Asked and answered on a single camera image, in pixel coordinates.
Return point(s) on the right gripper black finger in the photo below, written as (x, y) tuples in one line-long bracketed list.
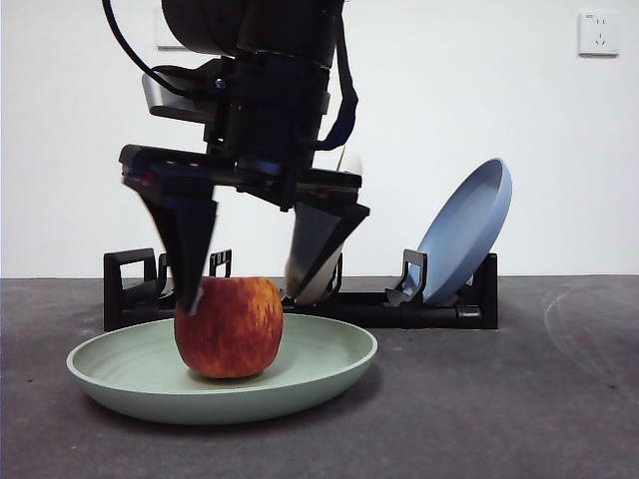
[(190, 239), (319, 234)]

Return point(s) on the red apple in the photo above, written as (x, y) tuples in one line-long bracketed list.
[(229, 329)]

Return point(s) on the green plate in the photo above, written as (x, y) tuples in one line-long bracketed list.
[(125, 359)]

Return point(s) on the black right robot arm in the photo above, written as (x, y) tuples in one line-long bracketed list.
[(224, 25)]

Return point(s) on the cream plate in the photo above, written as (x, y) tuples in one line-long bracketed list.
[(322, 289)]

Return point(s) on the black plate rack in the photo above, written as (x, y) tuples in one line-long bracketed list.
[(424, 318)]

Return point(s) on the blue plate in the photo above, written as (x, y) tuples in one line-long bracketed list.
[(469, 224)]

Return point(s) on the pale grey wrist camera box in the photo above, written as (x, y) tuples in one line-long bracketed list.
[(170, 107)]

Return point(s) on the white wall socket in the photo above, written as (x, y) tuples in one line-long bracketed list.
[(599, 35), (160, 30)]

